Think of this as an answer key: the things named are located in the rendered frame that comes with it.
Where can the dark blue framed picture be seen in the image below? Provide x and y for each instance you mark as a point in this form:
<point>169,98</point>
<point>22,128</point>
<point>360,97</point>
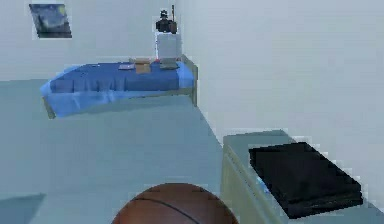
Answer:
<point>50,20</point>

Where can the bed with blue cover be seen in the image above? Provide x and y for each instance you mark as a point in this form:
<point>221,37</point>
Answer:
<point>116,83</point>

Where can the flat black box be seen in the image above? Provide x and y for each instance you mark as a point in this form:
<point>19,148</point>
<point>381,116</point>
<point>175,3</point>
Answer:
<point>303,180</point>

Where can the black figurine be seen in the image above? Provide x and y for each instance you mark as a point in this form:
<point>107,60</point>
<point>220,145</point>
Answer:
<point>164,24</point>

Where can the tan cardboard box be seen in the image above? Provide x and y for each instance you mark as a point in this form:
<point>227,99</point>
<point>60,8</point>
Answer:
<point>142,65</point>

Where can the orange basketball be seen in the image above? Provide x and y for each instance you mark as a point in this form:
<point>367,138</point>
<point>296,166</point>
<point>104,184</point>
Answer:
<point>173,206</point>

